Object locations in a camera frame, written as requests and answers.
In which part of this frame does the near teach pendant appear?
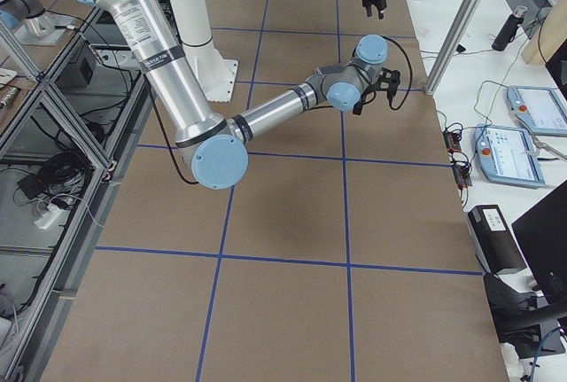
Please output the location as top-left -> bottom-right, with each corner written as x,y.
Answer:
474,124 -> 546,189

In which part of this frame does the teach pendant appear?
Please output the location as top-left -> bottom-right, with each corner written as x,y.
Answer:
474,124 -> 546,189
507,86 -> 566,137

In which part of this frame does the black water bottle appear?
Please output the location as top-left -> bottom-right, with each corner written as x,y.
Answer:
492,5 -> 528,51

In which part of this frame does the far teach pendant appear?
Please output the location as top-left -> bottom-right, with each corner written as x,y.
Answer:
507,86 -> 566,137

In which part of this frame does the black box with label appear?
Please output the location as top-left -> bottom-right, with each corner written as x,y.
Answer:
467,205 -> 527,276

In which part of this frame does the black monitor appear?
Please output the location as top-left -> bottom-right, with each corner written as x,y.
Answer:
512,182 -> 566,301

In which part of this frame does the white power strip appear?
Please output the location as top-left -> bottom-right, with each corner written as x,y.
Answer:
35,204 -> 63,230

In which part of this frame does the aluminium frame post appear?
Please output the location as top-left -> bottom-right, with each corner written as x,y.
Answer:
423,0 -> 481,96

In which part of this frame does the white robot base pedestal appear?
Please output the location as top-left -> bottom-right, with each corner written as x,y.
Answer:
169,0 -> 238,103

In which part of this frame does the aluminium frame structure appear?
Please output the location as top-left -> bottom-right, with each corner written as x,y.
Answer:
1,9 -> 149,381

